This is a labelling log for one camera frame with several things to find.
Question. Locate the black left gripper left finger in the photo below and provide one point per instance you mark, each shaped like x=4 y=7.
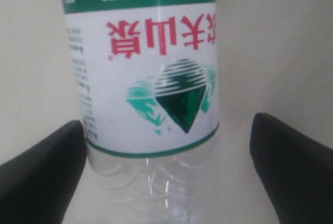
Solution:
x=38 y=185

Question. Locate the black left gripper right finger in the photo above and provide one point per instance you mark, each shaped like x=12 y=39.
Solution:
x=295 y=170

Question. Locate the clear bottle green cap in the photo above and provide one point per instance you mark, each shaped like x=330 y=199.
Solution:
x=147 y=77

